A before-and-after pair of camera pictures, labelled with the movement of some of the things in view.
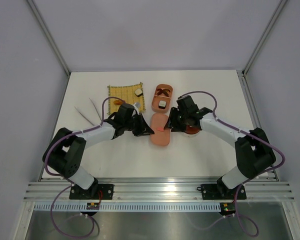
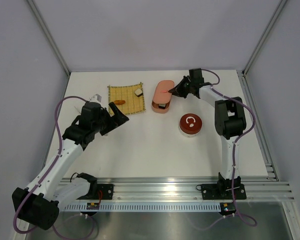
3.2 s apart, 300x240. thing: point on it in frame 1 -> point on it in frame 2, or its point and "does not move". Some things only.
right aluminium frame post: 263,37 does not move
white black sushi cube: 162,104 does not move
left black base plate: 97,191 does not move
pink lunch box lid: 161,135 -> 161,94
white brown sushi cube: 138,92 does not move
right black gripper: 172,121 -> 178,90
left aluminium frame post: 48,32 does not move
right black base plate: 220,191 does not move
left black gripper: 144,129 -> 112,122
